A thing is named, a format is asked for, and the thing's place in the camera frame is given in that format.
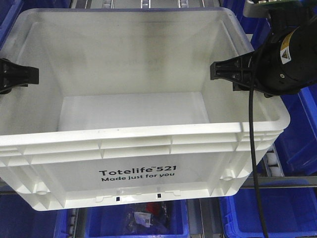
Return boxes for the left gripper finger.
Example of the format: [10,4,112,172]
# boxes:
[0,84,28,95]
[0,58,39,87]

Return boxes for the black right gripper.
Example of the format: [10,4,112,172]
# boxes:
[210,24,317,97]

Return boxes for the white plastic Totelife crate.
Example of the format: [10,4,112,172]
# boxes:
[0,7,291,211]

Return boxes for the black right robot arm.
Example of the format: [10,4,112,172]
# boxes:
[210,0,317,97]

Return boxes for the packaged items in bin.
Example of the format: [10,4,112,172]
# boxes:
[124,202,172,235]

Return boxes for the blue plastic bin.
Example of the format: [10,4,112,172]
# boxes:
[275,84,317,175]

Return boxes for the blue bin lower left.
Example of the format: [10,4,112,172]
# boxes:
[0,195,68,238]

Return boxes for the blue bin lower right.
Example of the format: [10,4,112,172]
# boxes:
[219,188,317,238]

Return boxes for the blue bin lower middle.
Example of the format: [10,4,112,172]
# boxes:
[84,200,190,238]

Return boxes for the black hanging cable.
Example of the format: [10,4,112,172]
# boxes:
[248,27,269,238]

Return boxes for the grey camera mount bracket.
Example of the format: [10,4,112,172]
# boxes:
[243,0,269,18]

